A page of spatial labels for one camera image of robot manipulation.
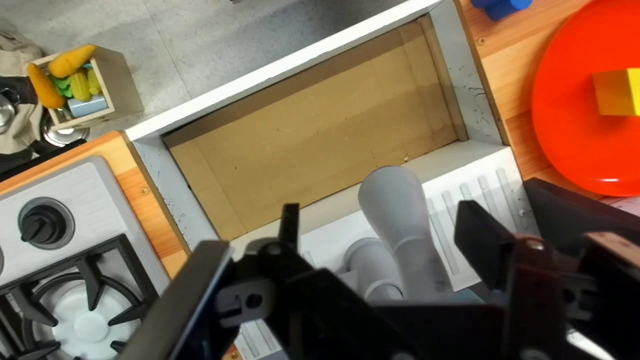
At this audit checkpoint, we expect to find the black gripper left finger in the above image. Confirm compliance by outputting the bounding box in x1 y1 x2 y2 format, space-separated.
242 201 316 281

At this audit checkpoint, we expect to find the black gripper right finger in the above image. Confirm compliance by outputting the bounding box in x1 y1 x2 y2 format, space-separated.
454 197 537 296

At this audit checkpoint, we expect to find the grey tap nozzle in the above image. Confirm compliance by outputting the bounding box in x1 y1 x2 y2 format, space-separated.
342 164 464 306

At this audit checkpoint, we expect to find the white toy sink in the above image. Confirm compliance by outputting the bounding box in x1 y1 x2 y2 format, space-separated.
124 0 537 296

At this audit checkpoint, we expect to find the red round plate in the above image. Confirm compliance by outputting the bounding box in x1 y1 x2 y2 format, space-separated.
530 0 640 200

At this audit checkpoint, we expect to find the wooden stove counter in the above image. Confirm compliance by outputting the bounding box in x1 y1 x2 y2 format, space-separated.
0 129 193 281

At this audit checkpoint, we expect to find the wooden kitchen countertop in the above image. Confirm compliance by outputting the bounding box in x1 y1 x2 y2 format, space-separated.
457 0 640 201

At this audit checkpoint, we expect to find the yellow cube block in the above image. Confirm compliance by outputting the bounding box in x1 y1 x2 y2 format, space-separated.
593 66 640 119

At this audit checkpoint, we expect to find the grey toy stove top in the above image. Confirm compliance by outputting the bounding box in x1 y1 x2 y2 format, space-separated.
0 156 172 360

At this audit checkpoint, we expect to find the wooden vegetable crate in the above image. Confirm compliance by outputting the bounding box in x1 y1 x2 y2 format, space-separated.
27 44 147 131

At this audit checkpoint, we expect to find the blue cube block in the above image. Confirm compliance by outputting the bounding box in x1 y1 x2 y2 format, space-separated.
471 0 537 22

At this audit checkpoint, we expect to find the black stove knob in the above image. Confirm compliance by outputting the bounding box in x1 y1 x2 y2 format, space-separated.
17 195 77 251

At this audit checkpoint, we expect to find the yellow toy vegetable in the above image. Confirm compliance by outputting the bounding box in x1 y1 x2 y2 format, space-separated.
46 44 99 80

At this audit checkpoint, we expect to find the orange toy carrot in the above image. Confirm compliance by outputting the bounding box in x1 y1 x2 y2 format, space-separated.
24 62 68 112

